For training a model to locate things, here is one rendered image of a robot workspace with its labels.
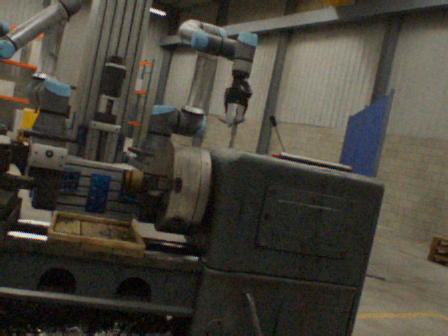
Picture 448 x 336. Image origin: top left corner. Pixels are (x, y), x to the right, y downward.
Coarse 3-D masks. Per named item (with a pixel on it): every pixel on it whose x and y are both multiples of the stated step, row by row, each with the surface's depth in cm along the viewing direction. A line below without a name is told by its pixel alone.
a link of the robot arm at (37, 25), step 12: (60, 0) 215; (72, 0) 218; (48, 12) 213; (60, 12) 215; (72, 12) 219; (24, 24) 208; (36, 24) 209; (48, 24) 213; (12, 36) 204; (24, 36) 207; (36, 36) 212; (0, 48) 199; (12, 48) 203
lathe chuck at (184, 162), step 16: (176, 144) 174; (176, 160) 166; (192, 160) 168; (176, 176) 164; (192, 176) 165; (192, 192) 165; (160, 208) 176; (176, 208) 165; (192, 208) 166; (160, 224) 170; (176, 224) 169
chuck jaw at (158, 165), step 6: (156, 156) 182; (162, 156) 183; (150, 162) 180; (156, 162) 180; (162, 162) 181; (144, 168) 177; (150, 168) 178; (156, 168) 179; (162, 168) 180; (150, 174) 177; (156, 174) 178; (162, 174) 178
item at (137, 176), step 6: (126, 174) 171; (132, 174) 172; (138, 174) 172; (144, 174) 175; (126, 180) 171; (132, 180) 171; (138, 180) 171; (120, 186) 175; (126, 186) 171; (132, 186) 171; (138, 186) 172; (132, 192) 173; (138, 192) 173
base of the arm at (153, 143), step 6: (150, 132) 240; (156, 132) 238; (144, 138) 242; (150, 138) 239; (156, 138) 238; (162, 138) 239; (168, 138) 241; (144, 144) 239; (150, 144) 239; (156, 144) 238; (162, 144) 238; (168, 144) 242; (144, 150) 238; (150, 150) 237; (156, 150) 237; (162, 150) 238
